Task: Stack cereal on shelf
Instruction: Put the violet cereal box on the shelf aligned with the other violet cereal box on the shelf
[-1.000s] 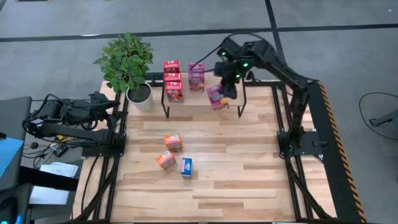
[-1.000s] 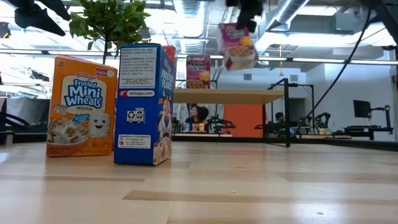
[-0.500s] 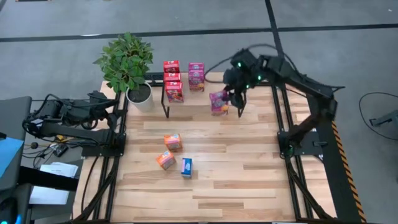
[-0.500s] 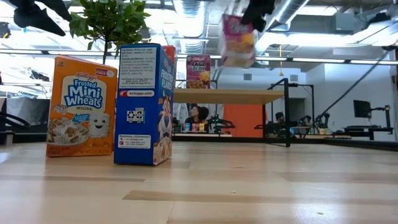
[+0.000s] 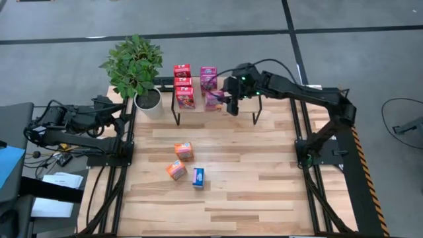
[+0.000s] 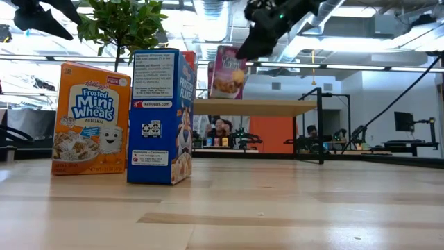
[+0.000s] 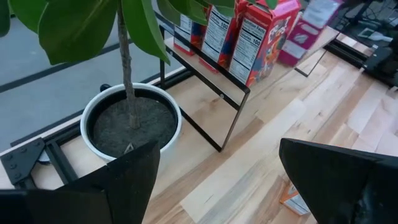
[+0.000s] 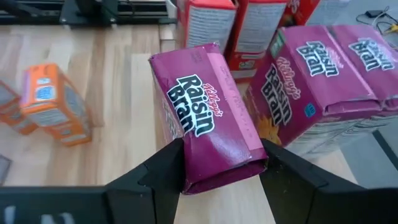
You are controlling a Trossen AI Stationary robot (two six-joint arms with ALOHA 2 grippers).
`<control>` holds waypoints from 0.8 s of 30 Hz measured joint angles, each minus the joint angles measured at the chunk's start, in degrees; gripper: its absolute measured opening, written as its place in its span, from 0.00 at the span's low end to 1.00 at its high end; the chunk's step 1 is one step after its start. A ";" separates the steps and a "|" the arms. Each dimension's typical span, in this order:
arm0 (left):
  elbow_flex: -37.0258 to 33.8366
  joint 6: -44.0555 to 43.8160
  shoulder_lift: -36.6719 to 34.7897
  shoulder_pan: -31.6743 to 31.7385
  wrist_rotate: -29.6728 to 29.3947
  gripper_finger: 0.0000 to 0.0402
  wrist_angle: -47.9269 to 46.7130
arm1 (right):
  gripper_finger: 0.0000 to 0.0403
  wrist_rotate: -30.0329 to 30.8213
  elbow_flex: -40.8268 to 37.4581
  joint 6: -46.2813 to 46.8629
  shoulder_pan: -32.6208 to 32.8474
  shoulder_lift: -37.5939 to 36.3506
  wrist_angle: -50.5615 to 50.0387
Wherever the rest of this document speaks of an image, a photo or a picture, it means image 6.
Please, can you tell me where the black fabric cover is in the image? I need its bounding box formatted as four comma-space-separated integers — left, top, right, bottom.
6, 109, 56, 140

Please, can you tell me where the yellow hanging ceiling cord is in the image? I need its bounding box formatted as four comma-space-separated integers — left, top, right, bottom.
310, 49, 317, 86

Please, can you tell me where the wooden shelf with black frame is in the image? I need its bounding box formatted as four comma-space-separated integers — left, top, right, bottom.
192, 86, 351, 165

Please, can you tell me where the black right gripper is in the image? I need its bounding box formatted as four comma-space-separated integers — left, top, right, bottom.
235, 0, 327, 60

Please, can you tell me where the silver round ceiling duct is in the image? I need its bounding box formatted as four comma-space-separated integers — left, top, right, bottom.
284, 0, 348, 63

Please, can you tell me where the green leafy small tree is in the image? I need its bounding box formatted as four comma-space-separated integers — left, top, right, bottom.
75, 0, 170, 73

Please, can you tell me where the long black right arm cable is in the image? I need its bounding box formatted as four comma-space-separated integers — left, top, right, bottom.
341, 51, 444, 154

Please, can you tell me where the black aluminium table frame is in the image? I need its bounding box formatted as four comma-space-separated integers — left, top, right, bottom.
0, 148, 444, 170

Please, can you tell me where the red Froot Loops cereal box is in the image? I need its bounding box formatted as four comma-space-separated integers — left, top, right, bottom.
181, 51, 199, 99

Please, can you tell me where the blue Frosted Flakes cereal box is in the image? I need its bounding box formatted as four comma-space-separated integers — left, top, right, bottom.
126, 48, 196, 185

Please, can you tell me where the long ceiling light strip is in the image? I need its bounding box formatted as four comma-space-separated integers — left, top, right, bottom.
248, 62, 444, 73
0, 53, 117, 63

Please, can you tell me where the person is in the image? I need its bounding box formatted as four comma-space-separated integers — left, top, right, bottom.
305, 124, 329, 153
204, 117, 234, 147

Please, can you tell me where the orange partition panel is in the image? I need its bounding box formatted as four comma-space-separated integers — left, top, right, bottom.
248, 116, 295, 154

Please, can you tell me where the grey rectangular ceiling duct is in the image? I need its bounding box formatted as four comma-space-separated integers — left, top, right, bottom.
322, 15, 400, 38

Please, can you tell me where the silver ribbed ventilation duct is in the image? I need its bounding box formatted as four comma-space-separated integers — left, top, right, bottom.
200, 0, 230, 60

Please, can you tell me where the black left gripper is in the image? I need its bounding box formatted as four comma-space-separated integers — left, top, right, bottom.
10, 0, 83, 41

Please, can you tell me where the orange Frosted Mini-Wheats cereal box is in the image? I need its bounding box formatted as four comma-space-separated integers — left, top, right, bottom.
51, 61, 132, 176

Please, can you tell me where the black computer monitor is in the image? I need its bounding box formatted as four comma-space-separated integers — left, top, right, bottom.
394, 111, 416, 132

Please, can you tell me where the black office desk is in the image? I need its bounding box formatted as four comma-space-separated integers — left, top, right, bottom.
383, 140, 440, 157

